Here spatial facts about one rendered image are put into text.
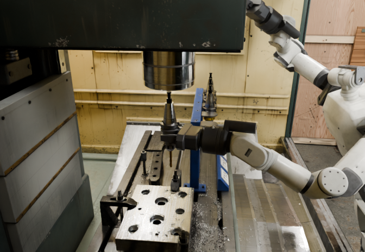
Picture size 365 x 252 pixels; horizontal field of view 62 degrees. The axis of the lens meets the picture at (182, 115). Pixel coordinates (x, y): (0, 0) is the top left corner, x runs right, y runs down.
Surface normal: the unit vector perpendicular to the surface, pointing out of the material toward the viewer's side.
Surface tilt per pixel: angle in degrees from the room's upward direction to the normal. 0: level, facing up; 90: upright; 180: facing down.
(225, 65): 90
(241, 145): 75
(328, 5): 90
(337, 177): 50
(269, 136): 90
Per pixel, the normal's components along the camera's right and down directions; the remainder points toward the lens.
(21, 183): 1.00, 0.04
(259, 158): -0.29, 0.11
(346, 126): -0.75, 0.42
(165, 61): -0.03, 0.37
